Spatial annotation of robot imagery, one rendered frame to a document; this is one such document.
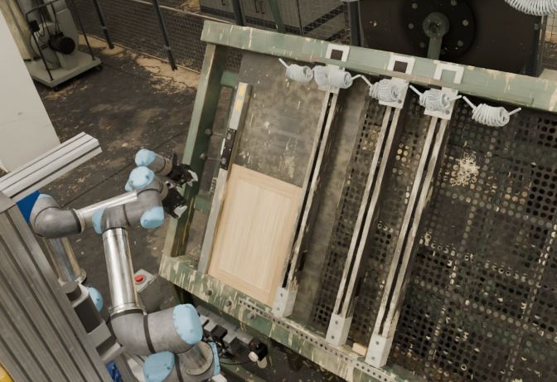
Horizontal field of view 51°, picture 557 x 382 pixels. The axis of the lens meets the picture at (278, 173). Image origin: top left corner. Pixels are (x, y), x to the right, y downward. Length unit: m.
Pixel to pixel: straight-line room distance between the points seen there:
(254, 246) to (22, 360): 1.17
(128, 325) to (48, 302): 0.29
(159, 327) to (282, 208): 1.05
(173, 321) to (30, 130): 4.57
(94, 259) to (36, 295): 2.80
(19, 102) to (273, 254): 3.86
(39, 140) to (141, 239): 1.95
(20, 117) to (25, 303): 4.27
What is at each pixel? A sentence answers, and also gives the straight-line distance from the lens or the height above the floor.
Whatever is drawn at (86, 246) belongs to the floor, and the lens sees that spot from 4.84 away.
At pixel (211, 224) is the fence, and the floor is 1.11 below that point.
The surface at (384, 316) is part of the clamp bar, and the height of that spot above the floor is 1.09.
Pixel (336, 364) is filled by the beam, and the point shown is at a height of 0.85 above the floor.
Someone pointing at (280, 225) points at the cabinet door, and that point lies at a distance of 2.62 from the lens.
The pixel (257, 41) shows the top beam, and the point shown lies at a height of 1.87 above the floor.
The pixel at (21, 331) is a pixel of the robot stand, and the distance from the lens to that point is 1.95.
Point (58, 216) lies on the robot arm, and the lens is 2.27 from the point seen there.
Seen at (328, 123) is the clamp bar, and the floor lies 1.63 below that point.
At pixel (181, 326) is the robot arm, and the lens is 1.74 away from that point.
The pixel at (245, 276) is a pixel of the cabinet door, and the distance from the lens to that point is 2.77.
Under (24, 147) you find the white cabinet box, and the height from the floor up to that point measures 0.16.
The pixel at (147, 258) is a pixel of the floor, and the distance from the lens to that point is 4.50.
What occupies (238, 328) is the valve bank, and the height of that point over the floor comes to 0.74.
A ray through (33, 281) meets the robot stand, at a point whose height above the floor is 1.77.
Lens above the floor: 2.92
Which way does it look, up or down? 36 degrees down
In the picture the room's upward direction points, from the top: 11 degrees counter-clockwise
